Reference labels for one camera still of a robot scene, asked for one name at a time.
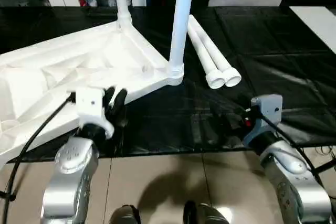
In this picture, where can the white plastic table top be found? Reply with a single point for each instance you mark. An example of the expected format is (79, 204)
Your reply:
(65, 64)

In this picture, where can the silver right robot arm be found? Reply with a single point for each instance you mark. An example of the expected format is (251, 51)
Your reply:
(294, 176)

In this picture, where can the black padded work mat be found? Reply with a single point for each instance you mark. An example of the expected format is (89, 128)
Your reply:
(275, 64)

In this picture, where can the small white jar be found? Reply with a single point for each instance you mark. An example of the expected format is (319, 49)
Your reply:
(93, 2)

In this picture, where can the white flat board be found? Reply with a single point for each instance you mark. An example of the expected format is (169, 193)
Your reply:
(317, 24)

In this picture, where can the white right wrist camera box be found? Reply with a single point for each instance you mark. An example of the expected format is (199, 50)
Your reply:
(270, 108)

